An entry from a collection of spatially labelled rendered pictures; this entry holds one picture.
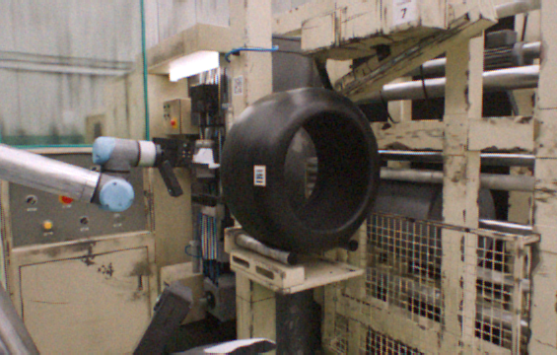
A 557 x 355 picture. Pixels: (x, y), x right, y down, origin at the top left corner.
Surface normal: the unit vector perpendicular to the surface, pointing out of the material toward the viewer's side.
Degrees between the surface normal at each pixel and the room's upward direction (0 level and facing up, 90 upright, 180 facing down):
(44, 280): 90
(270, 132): 68
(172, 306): 82
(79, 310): 90
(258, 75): 90
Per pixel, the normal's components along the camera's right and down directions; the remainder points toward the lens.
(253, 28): 0.58, 0.07
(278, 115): -0.06, -0.42
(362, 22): -0.82, 0.07
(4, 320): 0.89, -0.32
